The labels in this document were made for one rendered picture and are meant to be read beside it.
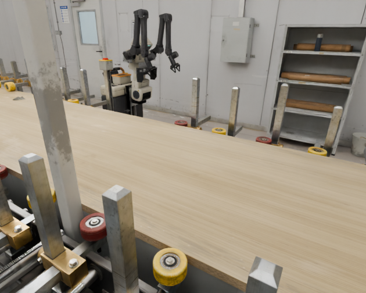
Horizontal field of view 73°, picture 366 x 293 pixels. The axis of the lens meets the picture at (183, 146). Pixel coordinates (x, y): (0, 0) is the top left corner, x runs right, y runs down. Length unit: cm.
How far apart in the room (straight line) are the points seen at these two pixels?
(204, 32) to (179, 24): 49
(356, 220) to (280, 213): 21
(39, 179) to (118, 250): 25
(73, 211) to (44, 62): 43
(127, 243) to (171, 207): 32
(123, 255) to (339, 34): 376
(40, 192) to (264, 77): 375
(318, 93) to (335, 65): 41
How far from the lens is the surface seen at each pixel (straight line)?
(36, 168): 61
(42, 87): 68
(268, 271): 35
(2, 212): 92
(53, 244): 73
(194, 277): 79
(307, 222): 82
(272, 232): 74
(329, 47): 375
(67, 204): 81
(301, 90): 402
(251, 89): 416
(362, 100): 405
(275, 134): 141
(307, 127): 413
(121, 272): 53
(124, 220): 45
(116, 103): 320
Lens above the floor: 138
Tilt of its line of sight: 24 degrees down
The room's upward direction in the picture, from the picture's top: 1 degrees clockwise
